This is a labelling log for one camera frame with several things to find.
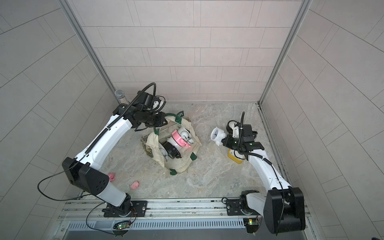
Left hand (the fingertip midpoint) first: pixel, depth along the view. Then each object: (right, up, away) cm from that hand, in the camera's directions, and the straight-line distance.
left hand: (171, 120), depth 77 cm
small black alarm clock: (+35, -5, +22) cm, 42 cm away
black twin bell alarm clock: (-1, -16, +5) cm, 17 cm away
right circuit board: (+39, -48, -9) cm, 62 cm away
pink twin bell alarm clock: (+3, -11, +9) cm, 15 cm away
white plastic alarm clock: (+25, -8, +7) cm, 27 cm away
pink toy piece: (-19, -33, 0) cm, 38 cm away
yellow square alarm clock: (+34, -17, -6) cm, 39 cm away
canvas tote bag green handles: (+1, -14, +4) cm, 15 cm away
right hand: (+28, -11, +7) cm, 30 cm away
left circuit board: (-19, -45, -13) cm, 50 cm away
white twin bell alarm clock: (+7, -9, +8) cm, 14 cm away
